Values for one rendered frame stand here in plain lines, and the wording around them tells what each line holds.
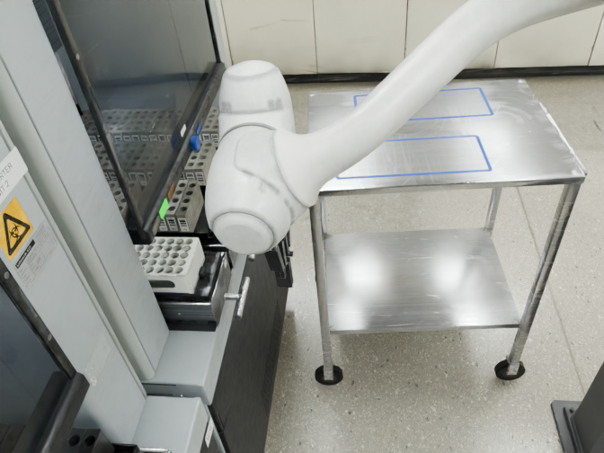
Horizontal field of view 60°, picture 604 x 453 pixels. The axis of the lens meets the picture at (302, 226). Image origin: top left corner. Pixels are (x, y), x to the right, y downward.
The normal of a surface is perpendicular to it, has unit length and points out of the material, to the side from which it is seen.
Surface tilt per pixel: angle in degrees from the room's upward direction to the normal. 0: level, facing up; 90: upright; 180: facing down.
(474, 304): 0
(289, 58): 90
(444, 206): 0
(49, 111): 90
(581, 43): 90
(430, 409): 0
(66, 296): 90
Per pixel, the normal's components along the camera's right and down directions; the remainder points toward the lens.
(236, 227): -0.14, 0.77
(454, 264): -0.08, -0.74
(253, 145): -0.37, -0.68
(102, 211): 0.99, 0.00
